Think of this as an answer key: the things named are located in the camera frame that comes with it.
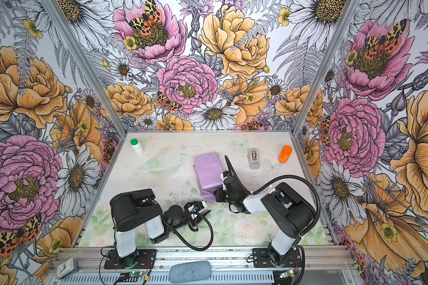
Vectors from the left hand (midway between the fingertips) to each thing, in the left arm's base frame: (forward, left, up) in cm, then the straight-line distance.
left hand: (206, 208), depth 88 cm
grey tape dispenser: (+29, -27, +3) cm, 39 cm away
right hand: (+6, -4, 0) cm, 7 cm away
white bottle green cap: (+35, +41, +7) cm, 54 cm away
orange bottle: (+28, -44, +7) cm, 53 cm away
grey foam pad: (-26, +5, +3) cm, 27 cm away
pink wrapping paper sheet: (+16, -2, +7) cm, 17 cm away
